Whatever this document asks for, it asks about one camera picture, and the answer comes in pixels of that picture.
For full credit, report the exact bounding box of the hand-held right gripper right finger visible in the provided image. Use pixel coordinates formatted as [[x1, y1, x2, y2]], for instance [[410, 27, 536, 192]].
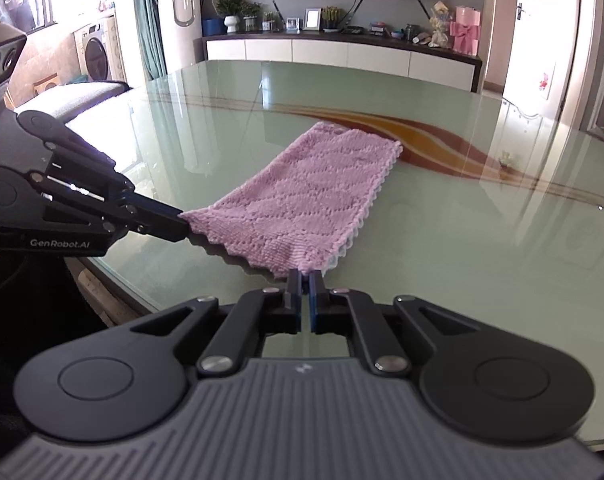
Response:
[[309, 270, 482, 377]]

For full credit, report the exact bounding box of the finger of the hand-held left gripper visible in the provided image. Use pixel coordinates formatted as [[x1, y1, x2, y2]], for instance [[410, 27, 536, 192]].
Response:
[[47, 127, 185, 219], [32, 172, 189, 242]]

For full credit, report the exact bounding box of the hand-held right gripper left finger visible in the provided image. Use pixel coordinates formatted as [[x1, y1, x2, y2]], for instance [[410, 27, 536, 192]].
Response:
[[130, 270, 304, 379]]

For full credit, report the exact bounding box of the pink towel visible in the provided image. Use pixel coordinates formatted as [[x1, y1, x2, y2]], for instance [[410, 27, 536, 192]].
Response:
[[179, 121, 403, 281]]

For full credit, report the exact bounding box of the grey sofa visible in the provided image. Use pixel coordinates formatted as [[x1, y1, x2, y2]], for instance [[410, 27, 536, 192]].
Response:
[[14, 80, 134, 124]]

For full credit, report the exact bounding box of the small wooden stool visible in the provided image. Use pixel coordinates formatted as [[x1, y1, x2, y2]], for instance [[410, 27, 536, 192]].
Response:
[[33, 74, 60, 96]]

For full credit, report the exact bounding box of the washing machine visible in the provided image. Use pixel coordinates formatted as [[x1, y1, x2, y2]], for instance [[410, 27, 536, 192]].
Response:
[[73, 15, 128, 84]]

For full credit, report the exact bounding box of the teal curtain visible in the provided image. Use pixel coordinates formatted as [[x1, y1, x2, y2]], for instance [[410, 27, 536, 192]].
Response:
[[132, 0, 168, 84]]

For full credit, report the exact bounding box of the large plant in white pot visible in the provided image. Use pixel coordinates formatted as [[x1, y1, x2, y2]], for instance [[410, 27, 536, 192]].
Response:
[[215, 0, 248, 34]]

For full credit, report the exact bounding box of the medium potted plant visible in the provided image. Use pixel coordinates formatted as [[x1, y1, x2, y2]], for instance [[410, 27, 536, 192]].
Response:
[[242, 2, 263, 32]]

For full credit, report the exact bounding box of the white television cabinet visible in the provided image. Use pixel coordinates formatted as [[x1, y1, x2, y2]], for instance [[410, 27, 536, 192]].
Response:
[[202, 30, 484, 93]]

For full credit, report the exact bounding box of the doll bouquet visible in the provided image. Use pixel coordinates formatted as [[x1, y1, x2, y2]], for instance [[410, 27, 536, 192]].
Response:
[[428, 1, 453, 47]]

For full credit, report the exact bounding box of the pink gift box with bow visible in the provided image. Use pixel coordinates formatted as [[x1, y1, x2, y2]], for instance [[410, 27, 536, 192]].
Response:
[[449, 6, 482, 56]]

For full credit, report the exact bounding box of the white door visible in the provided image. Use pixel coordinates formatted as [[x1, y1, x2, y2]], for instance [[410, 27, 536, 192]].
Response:
[[502, 0, 583, 116]]

